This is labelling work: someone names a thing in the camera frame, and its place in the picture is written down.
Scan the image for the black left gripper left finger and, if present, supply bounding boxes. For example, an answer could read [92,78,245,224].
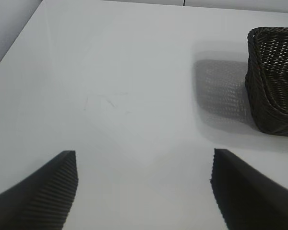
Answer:
[0,150,79,230]

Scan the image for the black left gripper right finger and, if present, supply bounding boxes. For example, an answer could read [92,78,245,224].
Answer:
[210,148,288,230]

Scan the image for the dark brown wicker basket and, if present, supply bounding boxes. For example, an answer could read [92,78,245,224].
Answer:
[244,26,288,139]

